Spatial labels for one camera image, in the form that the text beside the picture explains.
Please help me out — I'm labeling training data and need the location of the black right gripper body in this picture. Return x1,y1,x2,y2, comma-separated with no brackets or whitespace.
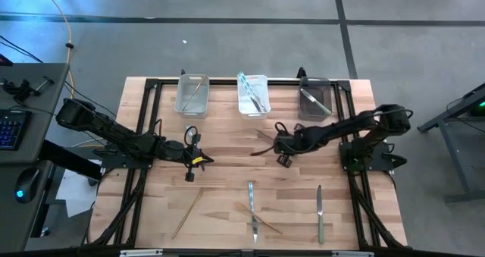
272,124,306,170

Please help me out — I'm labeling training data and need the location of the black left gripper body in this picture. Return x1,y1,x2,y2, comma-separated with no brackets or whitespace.
177,133,205,183

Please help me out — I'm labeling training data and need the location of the wooden chopstick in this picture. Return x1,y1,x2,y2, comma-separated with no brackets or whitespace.
233,202,284,236
171,187,205,240

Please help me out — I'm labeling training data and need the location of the grey translucent plastic bin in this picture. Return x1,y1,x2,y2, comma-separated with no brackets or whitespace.
297,76,334,122

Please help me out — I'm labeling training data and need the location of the wooden stick utensil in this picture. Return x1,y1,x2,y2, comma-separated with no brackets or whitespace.
180,74,208,113

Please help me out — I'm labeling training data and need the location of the white plastic bin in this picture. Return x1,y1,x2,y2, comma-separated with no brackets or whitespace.
174,74,211,120
236,74,272,121

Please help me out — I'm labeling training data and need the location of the black diagonal beam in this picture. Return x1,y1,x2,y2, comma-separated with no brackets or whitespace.
37,138,104,182

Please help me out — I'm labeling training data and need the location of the grey desk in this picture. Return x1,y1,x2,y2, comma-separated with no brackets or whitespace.
0,62,71,255

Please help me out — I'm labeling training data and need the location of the black computer mouse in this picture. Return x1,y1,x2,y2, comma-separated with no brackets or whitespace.
14,167,42,205

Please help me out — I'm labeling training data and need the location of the grey side table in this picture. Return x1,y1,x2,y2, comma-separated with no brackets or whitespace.
416,83,485,205

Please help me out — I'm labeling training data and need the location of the black keyboard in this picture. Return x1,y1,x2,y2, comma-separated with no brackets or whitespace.
0,109,33,151

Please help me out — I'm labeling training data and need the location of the green lit device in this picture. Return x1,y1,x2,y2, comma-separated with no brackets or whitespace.
469,92,485,118

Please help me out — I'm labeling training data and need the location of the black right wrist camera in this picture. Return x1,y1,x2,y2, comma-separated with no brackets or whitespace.
282,132,302,151

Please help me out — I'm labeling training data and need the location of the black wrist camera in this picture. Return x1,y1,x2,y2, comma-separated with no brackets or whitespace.
282,132,302,151
180,150,201,169

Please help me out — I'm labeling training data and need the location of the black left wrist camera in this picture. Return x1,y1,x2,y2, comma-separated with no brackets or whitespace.
180,150,201,169

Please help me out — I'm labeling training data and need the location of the black left camera cable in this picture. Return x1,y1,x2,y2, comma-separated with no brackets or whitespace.
183,124,202,148

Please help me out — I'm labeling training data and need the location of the black aluminium table frame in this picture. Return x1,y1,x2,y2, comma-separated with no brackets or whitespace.
81,66,408,257

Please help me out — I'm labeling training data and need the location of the silver metal bracket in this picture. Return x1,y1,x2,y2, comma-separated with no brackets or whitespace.
118,249,164,257
331,250,375,257

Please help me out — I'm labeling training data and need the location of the yellow cable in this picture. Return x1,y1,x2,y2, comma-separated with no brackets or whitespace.
37,0,77,99

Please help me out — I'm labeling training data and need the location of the black clamp mount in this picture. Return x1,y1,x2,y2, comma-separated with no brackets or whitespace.
2,75,55,103

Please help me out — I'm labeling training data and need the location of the black floor cable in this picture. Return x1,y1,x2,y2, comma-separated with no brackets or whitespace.
0,34,45,64

